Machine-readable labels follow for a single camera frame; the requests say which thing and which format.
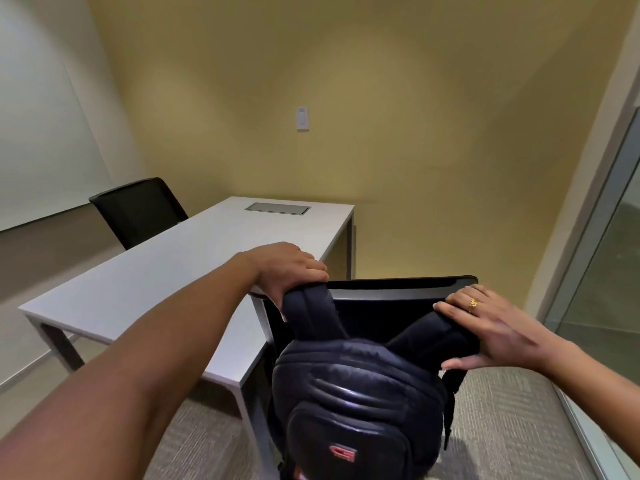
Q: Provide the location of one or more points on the person's left hand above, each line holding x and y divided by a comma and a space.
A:
290, 267

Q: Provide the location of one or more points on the person's right hand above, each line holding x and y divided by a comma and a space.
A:
505, 334

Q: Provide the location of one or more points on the black mesh office chair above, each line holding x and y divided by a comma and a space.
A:
137, 212
400, 287

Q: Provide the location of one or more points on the black backpack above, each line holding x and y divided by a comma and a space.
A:
360, 394

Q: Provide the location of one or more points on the person's left forearm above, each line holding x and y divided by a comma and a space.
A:
125, 374

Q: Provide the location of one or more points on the white table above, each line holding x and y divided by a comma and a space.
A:
175, 269

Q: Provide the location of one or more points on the frosted glass wall panel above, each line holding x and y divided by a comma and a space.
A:
610, 294

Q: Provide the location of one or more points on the white wall switch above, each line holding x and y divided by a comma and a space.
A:
303, 119

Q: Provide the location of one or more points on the white wall whiteboard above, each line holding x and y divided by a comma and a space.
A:
40, 119

